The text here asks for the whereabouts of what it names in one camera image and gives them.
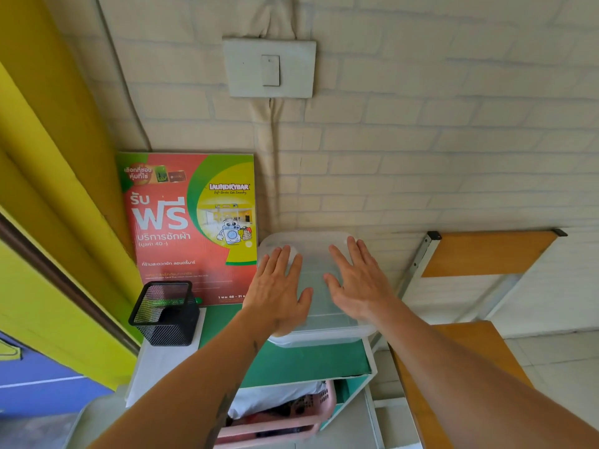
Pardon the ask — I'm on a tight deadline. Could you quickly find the person's left hand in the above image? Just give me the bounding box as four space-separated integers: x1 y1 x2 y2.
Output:
242 245 314 337

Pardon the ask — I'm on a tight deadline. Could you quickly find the person's right hand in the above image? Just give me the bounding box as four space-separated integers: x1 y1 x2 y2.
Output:
323 236 398 323

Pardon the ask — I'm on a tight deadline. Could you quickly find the clear plastic lidded container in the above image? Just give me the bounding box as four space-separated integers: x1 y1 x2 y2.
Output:
257 231 380 349

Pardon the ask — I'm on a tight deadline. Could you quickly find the person's right forearm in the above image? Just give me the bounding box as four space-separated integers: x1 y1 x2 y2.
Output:
367 296 599 449

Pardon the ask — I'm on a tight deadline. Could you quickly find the person's left forearm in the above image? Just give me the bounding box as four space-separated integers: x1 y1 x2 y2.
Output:
88 306 282 449

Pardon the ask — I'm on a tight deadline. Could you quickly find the white and green shelf unit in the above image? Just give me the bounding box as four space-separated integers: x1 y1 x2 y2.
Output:
198 303 381 449

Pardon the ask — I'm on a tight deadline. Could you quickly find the red and green poster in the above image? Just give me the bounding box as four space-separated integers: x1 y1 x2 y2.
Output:
115 151 259 307

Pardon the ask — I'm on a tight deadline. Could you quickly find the black mesh pen holder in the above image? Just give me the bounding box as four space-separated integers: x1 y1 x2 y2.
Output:
128 281 200 347

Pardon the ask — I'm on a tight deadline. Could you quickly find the white cloth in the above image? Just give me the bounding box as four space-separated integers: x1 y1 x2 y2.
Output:
227 381 326 419

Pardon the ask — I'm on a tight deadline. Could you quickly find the pink plastic basket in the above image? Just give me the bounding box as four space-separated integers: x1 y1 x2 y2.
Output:
214 379 338 448

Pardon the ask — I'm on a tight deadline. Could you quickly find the white paper sheet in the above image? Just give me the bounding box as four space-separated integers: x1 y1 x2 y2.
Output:
125 307 207 408

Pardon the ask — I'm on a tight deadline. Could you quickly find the wooden metal-framed chair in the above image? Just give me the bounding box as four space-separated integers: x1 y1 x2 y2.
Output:
374 228 569 449

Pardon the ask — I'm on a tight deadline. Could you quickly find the painted wall cable conduit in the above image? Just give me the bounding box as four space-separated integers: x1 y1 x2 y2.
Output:
248 0 319 239

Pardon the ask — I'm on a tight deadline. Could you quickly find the white wall light switch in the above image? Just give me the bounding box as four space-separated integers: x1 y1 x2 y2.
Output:
222 37 317 99

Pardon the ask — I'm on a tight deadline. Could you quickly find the yellow door frame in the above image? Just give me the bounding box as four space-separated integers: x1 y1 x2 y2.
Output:
0 0 145 391

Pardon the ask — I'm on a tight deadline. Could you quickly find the thin painted wall cable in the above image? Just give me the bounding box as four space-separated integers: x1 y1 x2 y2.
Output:
93 0 153 152

